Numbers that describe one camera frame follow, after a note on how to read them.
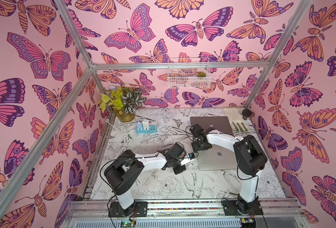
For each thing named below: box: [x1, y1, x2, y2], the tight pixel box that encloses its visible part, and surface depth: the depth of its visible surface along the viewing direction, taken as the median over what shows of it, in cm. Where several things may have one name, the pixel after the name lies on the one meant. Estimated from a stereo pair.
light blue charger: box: [136, 121, 143, 131], surface depth 105 cm
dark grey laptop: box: [190, 116, 234, 136], surface depth 114 cm
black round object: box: [241, 109, 252, 121], surface depth 115 cm
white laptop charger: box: [142, 119, 150, 131], surface depth 105 cm
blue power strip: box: [135, 124, 158, 134], surface depth 105 cm
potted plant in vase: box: [98, 86, 147, 123], surface depth 99 cm
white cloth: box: [223, 107, 252, 135], surface depth 112 cm
